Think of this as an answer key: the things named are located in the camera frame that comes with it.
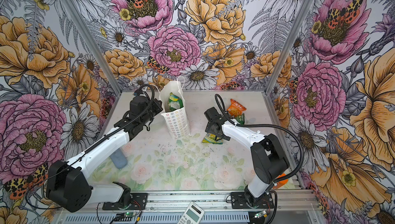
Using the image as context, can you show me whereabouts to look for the orange red snack packet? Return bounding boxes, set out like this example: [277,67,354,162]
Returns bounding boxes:
[227,99,247,117]

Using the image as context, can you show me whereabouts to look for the yellow green snack packet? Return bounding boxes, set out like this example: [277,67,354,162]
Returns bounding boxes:
[168,92,184,111]

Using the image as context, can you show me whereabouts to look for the white paper bag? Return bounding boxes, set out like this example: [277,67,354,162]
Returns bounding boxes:
[159,76,190,139]

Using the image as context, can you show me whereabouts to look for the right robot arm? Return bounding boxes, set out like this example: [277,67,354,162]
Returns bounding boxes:
[204,107,293,208]

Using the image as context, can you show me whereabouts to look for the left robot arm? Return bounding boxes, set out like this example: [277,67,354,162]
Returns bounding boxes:
[45,88,163,212]

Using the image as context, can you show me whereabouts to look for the blue grey oval case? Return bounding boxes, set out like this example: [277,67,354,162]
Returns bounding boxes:
[110,149,128,169]

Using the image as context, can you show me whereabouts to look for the orange bottle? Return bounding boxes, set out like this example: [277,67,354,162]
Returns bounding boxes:
[272,173,288,190]

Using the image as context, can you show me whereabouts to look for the white calculator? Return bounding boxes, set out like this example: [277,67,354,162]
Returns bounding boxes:
[178,201,205,224]

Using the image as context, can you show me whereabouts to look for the green circuit board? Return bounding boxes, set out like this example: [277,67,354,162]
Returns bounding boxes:
[115,212,142,222]

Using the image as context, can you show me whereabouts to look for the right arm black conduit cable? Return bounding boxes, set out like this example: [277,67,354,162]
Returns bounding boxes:
[214,93,304,184]

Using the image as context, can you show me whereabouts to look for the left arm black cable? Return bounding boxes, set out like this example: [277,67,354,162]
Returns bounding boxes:
[24,84,155,210]

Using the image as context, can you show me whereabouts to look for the aluminium front rail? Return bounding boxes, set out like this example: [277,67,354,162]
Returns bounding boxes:
[52,189,320,214]

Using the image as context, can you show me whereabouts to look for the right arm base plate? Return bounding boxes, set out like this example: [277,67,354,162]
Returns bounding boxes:
[230,192,274,210]

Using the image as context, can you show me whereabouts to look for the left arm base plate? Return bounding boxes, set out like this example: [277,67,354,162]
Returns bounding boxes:
[102,193,148,211]

